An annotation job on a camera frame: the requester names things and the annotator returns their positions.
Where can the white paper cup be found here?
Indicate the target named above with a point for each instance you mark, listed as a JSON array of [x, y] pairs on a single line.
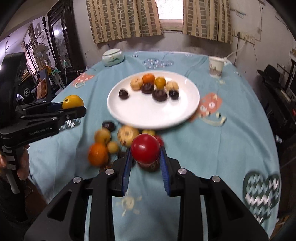
[[216, 67]]

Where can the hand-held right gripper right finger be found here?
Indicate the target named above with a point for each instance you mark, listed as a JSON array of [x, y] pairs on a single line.
[[165, 171]]

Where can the dark wooden cabinet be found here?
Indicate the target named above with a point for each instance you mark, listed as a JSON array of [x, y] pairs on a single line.
[[69, 34]]

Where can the person's left hand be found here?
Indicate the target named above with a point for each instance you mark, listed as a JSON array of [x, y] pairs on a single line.
[[24, 162]]

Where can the small tan longan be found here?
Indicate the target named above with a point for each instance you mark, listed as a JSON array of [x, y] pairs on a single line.
[[148, 132], [112, 147]]

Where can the beige peeled water chestnut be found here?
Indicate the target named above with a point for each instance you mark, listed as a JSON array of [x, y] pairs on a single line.
[[136, 83], [102, 135], [172, 85], [128, 135]]

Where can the black hat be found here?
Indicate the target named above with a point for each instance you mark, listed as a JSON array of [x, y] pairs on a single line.
[[270, 74]]

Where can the bright window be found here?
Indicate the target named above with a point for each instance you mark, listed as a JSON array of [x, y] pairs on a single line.
[[170, 9]]

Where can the dark red cherry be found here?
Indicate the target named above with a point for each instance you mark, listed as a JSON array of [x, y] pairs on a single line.
[[123, 93], [108, 125]]

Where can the white wall outlet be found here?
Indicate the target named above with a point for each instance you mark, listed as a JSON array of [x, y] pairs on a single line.
[[249, 39]]

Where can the red cherry tomato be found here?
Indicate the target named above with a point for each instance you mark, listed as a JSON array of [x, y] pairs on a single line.
[[145, 148], [160, 140]]

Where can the orange mandarin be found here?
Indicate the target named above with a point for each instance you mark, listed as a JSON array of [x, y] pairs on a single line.
[[98, 154], [148, 78]]

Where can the standing fan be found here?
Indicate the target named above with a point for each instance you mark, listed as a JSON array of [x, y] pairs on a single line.
[[41, 52]]

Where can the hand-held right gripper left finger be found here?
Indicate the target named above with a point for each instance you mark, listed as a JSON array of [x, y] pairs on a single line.
[[126, 171]]

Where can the orange cushion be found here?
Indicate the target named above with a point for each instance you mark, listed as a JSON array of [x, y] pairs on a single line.
[[42, 89]]

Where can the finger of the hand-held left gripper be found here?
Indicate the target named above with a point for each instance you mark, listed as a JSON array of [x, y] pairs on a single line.
[[69, 113], [55, 106]]

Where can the black desk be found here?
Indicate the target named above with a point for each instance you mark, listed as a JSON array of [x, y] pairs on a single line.
[[277, 104]]

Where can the white round plate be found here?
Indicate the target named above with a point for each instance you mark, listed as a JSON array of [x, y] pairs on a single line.
[[148, 111]]

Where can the light blue printed tablecloth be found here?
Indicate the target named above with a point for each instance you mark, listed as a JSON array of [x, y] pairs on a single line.
[[208, 150]]

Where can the white green ceramic bowl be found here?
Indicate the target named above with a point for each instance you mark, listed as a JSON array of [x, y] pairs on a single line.
[[113, 58]]

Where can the beige checked curtain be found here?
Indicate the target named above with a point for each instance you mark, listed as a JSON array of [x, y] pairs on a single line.
[[124, 20], [208, 20]]

